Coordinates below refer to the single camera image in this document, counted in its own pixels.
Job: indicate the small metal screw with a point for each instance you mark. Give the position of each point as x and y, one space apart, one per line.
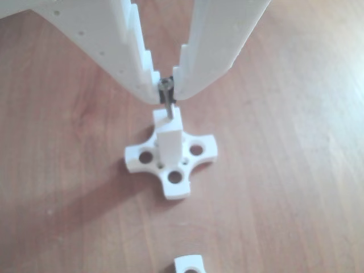
167 94

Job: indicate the white cross-base post stand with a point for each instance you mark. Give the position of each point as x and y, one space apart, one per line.
170 148
189 264

